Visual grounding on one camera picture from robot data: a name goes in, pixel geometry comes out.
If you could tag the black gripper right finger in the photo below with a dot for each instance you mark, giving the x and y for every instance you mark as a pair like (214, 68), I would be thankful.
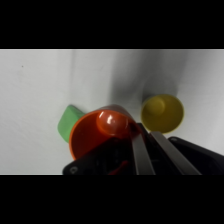
(175, 155)

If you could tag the green plastic cup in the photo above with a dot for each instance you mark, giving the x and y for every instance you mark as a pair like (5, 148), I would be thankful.
(68, 122)

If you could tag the yellow plastic cup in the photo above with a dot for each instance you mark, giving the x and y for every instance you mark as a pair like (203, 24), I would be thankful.
(162, 113)

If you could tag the orange plastic cup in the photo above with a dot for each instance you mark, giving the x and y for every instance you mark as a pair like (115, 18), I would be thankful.
(88, 136)

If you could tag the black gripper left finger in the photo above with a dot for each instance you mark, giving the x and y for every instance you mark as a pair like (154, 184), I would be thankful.
(143, 156)

